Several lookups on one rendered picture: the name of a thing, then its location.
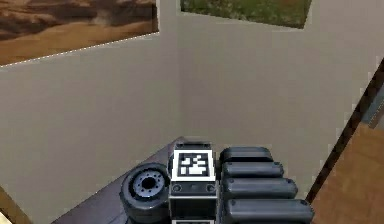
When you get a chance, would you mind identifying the brown desert framed picture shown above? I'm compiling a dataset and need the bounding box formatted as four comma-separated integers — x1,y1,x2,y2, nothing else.
0,0,160,67

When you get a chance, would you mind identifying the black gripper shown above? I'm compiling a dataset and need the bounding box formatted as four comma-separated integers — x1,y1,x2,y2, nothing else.
119,162,172,224

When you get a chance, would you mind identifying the green grass framed picture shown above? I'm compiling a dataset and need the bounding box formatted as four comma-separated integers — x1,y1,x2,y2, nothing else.
180,0,313,30

